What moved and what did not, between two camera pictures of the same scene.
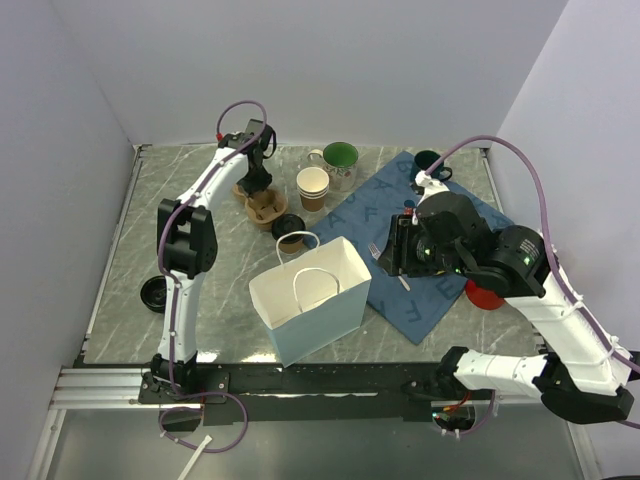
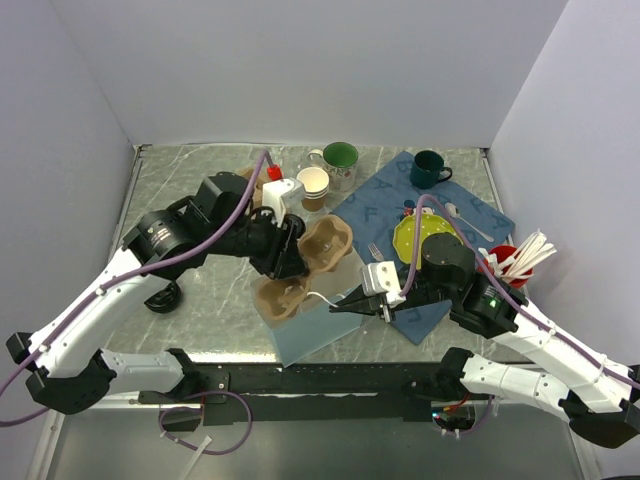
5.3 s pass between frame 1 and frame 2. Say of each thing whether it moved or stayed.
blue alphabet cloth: stayed
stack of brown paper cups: stayed
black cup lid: stayed
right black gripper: moved
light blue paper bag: stayed
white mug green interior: stayed
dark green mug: stayed
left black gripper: moved
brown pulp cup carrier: moved
